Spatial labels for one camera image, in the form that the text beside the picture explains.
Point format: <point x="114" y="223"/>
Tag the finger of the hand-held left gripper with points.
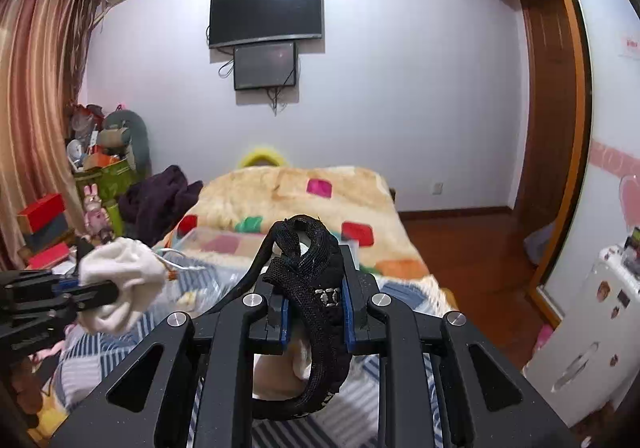
<point x="90" y="297"/>

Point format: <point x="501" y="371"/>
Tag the wooden door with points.
<point x="547" y="128"/>

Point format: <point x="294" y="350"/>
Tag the striped checked bedsheet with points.
<point x="100" y="368"/>

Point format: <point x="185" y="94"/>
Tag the red wall sticker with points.
<point x="630" y="46"/>

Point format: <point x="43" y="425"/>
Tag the pink rabbit toy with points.
<point x="94" y="208"/>

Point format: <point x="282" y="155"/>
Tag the wall outlet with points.
<point x="436" y="188"/>

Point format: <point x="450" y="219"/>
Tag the dark purple garment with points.
<point x="155" y="200"/>

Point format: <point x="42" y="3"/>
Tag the cream cloth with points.
<point x="280" y="373"/>

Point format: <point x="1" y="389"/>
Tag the plush patchwork blanket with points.
<point x="300" y="200"/>

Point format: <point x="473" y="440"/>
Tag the white sock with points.
<point x="122" y="273"/>

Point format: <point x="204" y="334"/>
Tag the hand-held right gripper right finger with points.
<point x="353" y="333"/>

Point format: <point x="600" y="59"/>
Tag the green bag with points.
<point x="107" y="183"/>

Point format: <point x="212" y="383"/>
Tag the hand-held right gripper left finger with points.
<point x="285" y="328"/>

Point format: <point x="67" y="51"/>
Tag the white mini fridge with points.
<point x="580" y="328"/>

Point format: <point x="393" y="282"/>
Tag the clear plastic bag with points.
<point x="210" y="248"/>

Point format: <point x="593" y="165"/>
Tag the grey box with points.
<point x="47" y="234"/>

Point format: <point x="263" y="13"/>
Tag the grey plush toy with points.
<point x="132" y="133"/>

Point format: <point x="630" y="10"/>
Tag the small wall monitor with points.
<point x="265" y="64"/>

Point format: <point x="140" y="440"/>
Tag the striped brown curtain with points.
<point x="37" y="93"/>

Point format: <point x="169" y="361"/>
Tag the large wall television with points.
<point x="265" y="11"/>

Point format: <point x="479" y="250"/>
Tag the red box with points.
<point x="42" y="212"/>
<point x="50" y="255"/>

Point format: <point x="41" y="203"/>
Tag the wooden door frame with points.
<point x="582" y="138"/>

